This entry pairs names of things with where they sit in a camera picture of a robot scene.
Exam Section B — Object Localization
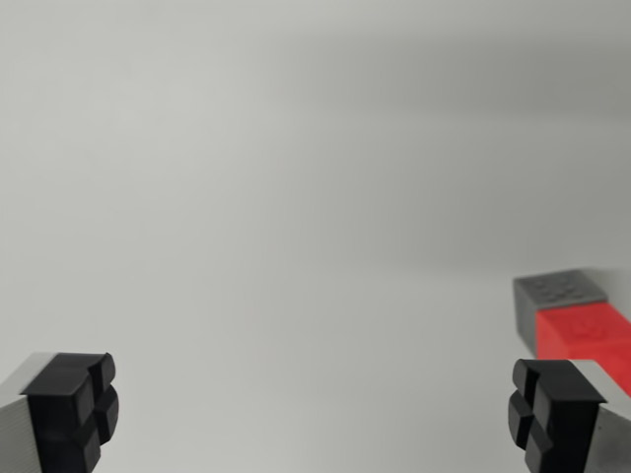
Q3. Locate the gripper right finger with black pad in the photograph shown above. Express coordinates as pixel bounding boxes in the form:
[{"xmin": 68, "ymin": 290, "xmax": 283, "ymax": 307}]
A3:
[{"xmin": 507, "ymin": 358, "xmax": 631, "ymax": 473}]

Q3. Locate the red embossed rubber cube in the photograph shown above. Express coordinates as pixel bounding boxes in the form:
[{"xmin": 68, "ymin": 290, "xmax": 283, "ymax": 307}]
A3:
[{"xmin": 534, "ymin": 299, "xmax": 631, "ymax": 400}]

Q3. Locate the grey embossed rubber cube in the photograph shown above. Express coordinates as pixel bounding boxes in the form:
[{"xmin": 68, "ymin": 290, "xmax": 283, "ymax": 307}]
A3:
[{"xmin": 512, "ymin": 268, "xmax": 609, "ymax": 349}]

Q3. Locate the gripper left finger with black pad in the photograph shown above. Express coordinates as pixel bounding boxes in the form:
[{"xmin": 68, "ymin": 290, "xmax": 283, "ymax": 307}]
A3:
[{"xmin": 0, "ymin": 351, "xmax": 120, "ymax": 473}]

